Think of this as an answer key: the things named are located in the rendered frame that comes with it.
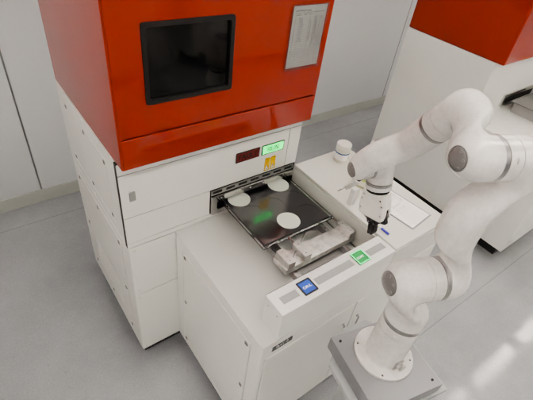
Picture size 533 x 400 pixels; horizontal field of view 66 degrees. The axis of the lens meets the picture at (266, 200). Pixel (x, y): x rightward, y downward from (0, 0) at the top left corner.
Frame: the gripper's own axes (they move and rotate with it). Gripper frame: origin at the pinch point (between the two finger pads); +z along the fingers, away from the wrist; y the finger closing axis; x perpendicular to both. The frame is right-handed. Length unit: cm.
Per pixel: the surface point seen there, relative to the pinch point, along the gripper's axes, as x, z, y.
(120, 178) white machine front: -65, -17, -56
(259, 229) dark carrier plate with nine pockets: -20.0, 13.9, -39.2
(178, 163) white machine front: -44, -16, -56
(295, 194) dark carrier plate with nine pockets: 8, 12, -50
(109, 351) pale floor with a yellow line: -80, 94, -93
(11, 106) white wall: -79, -6, -210
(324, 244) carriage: -0.6, 19.5, -21.8
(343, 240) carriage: 7.7, 20.1, -19.2
